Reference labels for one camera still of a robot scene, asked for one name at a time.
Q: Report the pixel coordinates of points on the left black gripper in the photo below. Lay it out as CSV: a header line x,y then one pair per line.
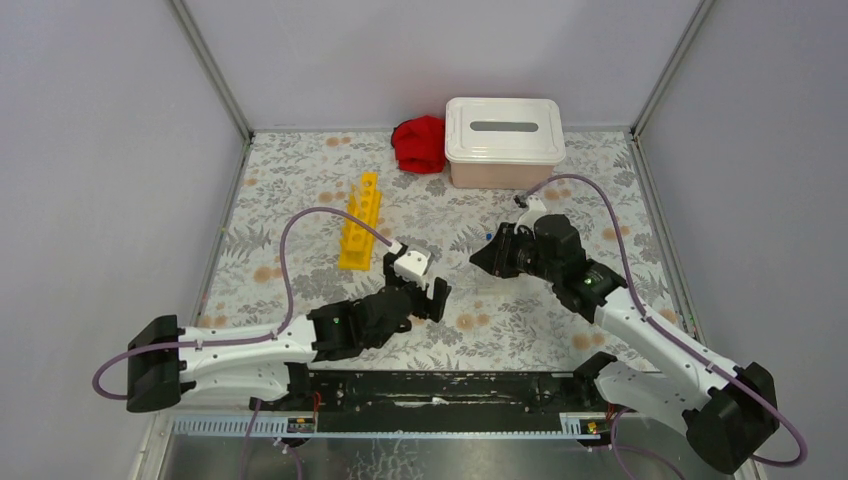
x,y
420,299

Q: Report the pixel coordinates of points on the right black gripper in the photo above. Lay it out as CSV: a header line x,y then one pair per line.
x,y
495,257

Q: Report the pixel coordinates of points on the white plastic box lid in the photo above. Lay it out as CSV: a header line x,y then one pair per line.
x,y
519,131

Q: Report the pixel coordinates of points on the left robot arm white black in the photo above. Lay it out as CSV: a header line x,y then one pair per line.
x,y
169,363

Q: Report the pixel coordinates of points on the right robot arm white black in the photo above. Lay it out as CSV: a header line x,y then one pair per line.
x,y
724,411

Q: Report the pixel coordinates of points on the clear plastic container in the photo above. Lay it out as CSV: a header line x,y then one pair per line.
x,y
486,284

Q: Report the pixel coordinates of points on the red cloth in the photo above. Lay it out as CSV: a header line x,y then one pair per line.
x,y
419,145

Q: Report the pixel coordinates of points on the floral table mat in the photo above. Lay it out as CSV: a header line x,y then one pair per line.
x,y
281,247

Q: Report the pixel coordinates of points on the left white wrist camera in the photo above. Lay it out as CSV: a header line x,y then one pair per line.
x,y
411,263

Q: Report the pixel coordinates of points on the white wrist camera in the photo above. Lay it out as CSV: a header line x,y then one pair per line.
x,y
533,209
411,263

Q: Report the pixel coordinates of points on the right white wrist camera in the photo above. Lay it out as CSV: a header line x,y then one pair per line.
x,y
533,209

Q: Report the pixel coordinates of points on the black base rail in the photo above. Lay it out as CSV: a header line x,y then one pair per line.
x,y
463,398

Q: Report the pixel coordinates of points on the white slotted cable duct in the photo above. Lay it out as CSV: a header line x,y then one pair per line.
x,y
564,427

